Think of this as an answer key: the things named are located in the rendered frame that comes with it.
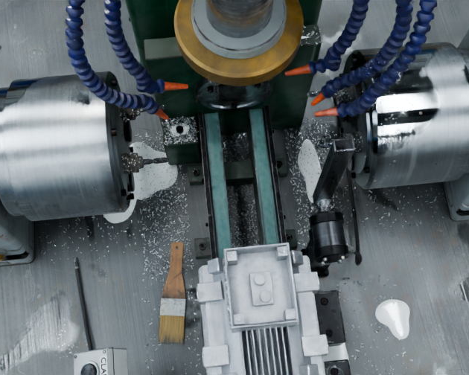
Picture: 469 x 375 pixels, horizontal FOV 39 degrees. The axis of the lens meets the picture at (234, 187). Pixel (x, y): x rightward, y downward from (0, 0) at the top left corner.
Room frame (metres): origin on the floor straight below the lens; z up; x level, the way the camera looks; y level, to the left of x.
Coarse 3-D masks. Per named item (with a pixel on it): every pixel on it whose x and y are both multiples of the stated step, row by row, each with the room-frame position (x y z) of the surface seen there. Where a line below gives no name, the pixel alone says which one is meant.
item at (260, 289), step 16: (224, 256) 0.23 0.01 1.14; (240, 256) 0.23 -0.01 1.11; (256, 256) 0.23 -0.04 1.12; (272, 256) 0.23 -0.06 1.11; (288, 256) 0.23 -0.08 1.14; (224, 272) 0.21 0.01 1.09; (240, 272) 0.21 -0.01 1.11; (256, 272) 0.21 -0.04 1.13; (272, 272) 0.21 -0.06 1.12; (288, 272) 0.21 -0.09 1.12; (240, 288) 0.18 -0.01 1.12; (256, 288) 0.18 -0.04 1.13; (272, 288) 0.18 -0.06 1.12; (288, 288) 0.19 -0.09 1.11; (240, 304) 0.16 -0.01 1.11; (256, 304) 0.16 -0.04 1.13; (272, 304) 0.16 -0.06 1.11; (288, 304) 0.16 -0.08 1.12; (256, 320) 0.14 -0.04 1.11; (272, 320) 0.14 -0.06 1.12; (288, 320) 0.13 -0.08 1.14
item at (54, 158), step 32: (0, 96) 0.49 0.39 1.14; (32, 96) 0.48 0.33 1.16; (64, 96) 0.48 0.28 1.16; (0, 128) 0.43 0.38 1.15; (32, 128) 0.42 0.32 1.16; (64, 128) 0.43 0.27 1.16; (96, 128) 0.43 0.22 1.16; (128, 128) 0.50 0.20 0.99; (0, 160) 0.38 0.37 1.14; (32, 160) 0.38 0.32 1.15; (64, 160) 0.38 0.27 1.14; (96, 160) 0.38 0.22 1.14; (128, 160) 0.41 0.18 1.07; (0, 192) 0.34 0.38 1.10; (32, 192) 0.34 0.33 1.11; (64, 192) 0.34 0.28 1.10; (96, 192) 0.34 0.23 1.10; (128, 192) 0.37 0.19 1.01
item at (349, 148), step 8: (336, 144) 0.37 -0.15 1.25; (344, 144) 0.37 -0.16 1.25; (352, 144) 0.37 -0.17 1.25; (328, 152) 0.38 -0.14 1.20; (336, 152) 0.36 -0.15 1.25; (344, 152) 0.36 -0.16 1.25; (352, 152) 0.36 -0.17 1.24; (328, 160) 0.37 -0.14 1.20; (336, 160) 0.36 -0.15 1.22; (344, 160) 0.36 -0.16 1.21; (328, 168) 0.36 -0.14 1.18; (336, 168) 0.36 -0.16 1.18; (344, 168) 0.36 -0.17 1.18; (320, 176) 0.37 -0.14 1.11; (328, 176) 0.36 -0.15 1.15; (336, 176) 0.36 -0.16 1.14; (320, 184) 0.36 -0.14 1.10; (328, 184) 0.36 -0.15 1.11; (336, 184) 0.36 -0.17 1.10; (320, 192) 0.36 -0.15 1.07; (328, 192) 0.36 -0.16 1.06; (320, 200) 0.36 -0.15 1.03; (328, 200) 0.36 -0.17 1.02
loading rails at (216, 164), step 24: (216, 120) 0.56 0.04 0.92; (264, 120) 0.57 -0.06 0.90; (216, 144) 0.50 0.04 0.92; (264, 144) 0.51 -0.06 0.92; (192, 168) 0.49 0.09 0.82; (216, 168) 0.45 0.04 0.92; (240, 168) 0.48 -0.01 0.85; (264, 168) 0.46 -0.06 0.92; (216, 192) 0.40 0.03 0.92; (264, 192) 0.41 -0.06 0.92; (216, 216) 0.36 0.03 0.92; (264, 216) 0.36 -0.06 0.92; (216, 240) 0.31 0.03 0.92; (264, 240) 0.31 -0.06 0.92; (288, 240) 0.33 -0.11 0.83
